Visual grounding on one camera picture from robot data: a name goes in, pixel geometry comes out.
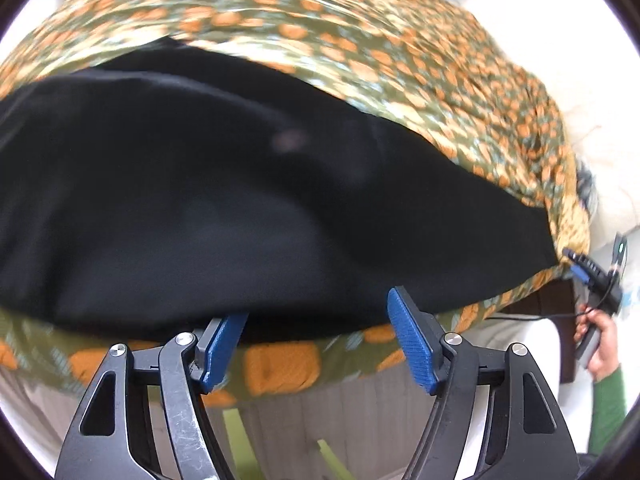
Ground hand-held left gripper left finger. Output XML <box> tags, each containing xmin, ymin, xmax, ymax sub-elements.
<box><xmin>54</xmin><ymin>312</ymin><xmax>250</xmax><ymax>480</ymax></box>

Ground black pants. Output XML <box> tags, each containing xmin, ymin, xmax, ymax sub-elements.
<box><xmin>0</xmin><ymin>35</ymin><xmax>558</xmax><ymax>346</ymax></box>

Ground white headboard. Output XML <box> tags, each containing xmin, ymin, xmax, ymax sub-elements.
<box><xmin>450</xmin><ymin>0</ymin><xmax>640</xmax><ymax>246</ymax></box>

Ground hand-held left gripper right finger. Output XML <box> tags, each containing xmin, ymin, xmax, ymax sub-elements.
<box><xmin>387</xmin><ymin>286</ymin><xmax>581</xmax><ymax>480</ymax></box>

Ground dark brown cabinet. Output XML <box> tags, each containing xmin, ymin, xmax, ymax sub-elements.
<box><xmin>510</xmin><ymin>277</ymin><xmax>581</xmax><ymax>386</ymax></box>

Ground person's right forearm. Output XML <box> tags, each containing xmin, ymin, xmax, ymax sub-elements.
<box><xmin>587</xmin><ymin>364</ymin><xmax>629</xmax><ymax>453</ymax></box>

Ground green blanket with orange print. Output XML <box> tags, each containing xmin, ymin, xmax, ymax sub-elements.
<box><xmin>0</xmin><ymin>0</ymin><xmax>598</xmax><ymax>408</ymax></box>

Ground person's right hand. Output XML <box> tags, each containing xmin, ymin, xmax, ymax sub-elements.
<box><xmin>574</xmin><ymin>305</ymin><xmax>622</xmax><ymax>382</ymax></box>

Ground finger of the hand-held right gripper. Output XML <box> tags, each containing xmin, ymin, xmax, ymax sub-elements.
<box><xmin>561</xmin><ymin>246</ymin><xmax>601</xmax><ymax>288</ymax></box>

